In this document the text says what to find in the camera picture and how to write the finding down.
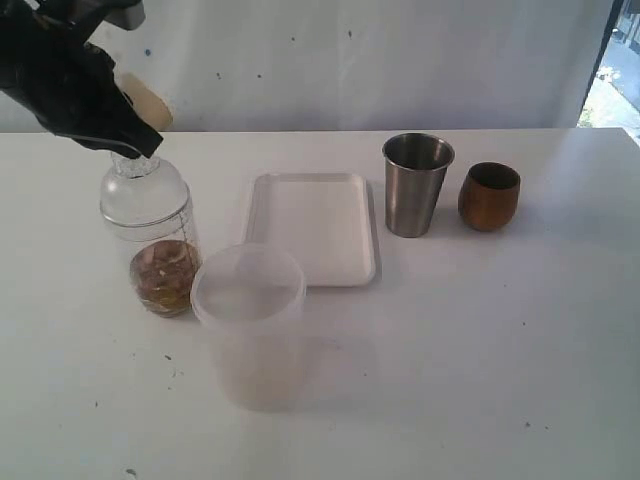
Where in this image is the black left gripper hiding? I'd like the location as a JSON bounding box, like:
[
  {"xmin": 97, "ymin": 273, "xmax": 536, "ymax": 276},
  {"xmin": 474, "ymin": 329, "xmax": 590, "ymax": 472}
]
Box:
[{"xmin": 1, "ymin": 1, "xmax": 163, "ymax": 159}]

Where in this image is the clear domed shaker lid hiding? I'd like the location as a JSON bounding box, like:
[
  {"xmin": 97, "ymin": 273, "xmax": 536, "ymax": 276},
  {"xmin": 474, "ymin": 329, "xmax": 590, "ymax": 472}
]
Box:
[{"xmin": 99, "ymin": 153, "xmax": 190, "ymax": 227}]

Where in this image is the clear plastic shaker cup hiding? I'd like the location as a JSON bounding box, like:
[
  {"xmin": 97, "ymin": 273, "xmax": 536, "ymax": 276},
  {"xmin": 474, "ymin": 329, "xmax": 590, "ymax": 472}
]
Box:
[{"xmin": 105, "ymin": 210, "xmax": 202, "ymax": 317}]

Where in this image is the stainless steel cup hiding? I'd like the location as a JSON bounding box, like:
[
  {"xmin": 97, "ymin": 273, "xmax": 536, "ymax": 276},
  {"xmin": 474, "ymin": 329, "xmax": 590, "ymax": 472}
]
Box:
[{"xmin": 382, "ymin": 132, "xmax": 455, "ymax": 238}]

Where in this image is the brown wooden cup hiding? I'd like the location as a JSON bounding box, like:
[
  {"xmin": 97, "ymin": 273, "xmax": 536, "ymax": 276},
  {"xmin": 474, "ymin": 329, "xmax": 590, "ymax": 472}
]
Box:
[{"xmin": 458, "ymin": 162, "xmax": 521, "ymax": 232}]

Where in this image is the translucent plastic tub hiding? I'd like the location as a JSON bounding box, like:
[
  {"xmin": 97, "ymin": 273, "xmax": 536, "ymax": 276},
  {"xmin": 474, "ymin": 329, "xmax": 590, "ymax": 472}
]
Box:
[{"xmin": 190, "ymin": 243, "xmax": 309, "ymax": 412}]

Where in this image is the white rectangular tray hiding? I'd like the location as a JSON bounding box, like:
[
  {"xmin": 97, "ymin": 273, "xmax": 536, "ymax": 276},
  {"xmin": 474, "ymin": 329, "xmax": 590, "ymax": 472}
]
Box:
[{"xmin": 243, "ymin": 173, "xmax": 377, "ymax": 287}]

